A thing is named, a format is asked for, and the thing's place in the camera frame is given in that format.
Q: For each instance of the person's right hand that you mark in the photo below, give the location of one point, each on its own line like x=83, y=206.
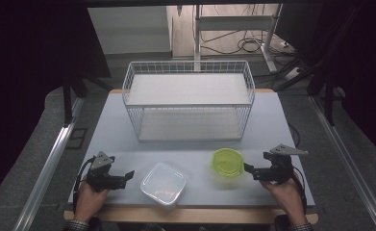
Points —
x=285, y=200

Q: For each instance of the person's left hand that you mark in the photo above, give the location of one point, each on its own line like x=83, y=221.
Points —
x=89, y=200

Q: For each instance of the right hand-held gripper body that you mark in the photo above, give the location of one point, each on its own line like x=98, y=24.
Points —
x=280, y=166

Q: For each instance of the clear square plastic container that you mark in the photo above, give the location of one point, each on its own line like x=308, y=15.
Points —
x=163, y=184

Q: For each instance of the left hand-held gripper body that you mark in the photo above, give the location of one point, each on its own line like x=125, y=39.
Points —
x=103, y=173

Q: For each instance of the white power strip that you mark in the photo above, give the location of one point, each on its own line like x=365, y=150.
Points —
x=294, y=73

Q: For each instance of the white cabinet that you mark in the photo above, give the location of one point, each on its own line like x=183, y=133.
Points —
x=131, y=30

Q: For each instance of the black metal stand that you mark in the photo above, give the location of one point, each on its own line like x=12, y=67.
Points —
x=67, y=99
x=328, y=96

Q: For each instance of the green round plastic container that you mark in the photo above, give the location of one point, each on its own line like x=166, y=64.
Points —
x=228, y=162

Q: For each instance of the aluminium rail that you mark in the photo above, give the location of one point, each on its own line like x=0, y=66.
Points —
x=349, y=166
x=47, y=166

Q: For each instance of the white desk frame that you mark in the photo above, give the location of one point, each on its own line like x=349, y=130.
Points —
x=233, y=23

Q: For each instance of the black floor frame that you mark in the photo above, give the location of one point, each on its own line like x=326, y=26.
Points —
x=76, y=138

